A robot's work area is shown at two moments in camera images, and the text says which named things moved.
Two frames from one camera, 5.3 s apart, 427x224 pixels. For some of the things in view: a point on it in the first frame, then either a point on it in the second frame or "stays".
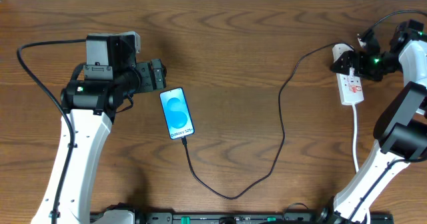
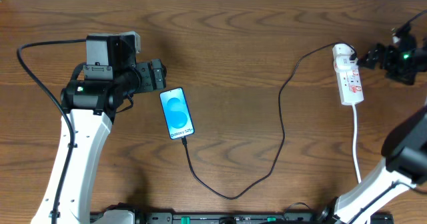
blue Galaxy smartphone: (177, 113) stays
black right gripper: (349, 63) to (378, 55)
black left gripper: (147, 76) stays
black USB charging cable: (267, 175) stays
